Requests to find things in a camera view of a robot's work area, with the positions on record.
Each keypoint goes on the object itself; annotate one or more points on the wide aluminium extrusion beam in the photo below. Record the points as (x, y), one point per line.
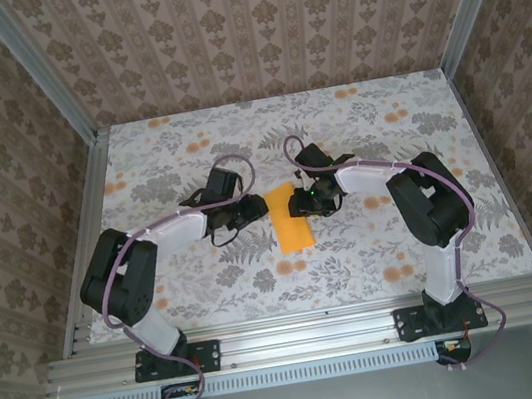
(308, 339)

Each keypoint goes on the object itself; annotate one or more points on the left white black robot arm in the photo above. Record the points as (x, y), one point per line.
(127, 282)

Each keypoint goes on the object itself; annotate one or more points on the aluminium table edge rail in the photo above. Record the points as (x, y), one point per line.
(90, 227)
(493, 163)

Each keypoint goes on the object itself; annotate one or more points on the small black electronics board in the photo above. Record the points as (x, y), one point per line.
(454, 349)
(177, 393)

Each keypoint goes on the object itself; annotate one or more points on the floral patterned table mat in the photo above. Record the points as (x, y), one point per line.
(357, 266)

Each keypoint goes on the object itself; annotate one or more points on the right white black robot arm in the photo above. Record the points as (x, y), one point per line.
(442, 212)

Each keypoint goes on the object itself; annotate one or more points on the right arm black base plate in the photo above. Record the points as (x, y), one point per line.
(407, 324)

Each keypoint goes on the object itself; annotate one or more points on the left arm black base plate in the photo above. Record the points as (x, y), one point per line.
(210, 355)

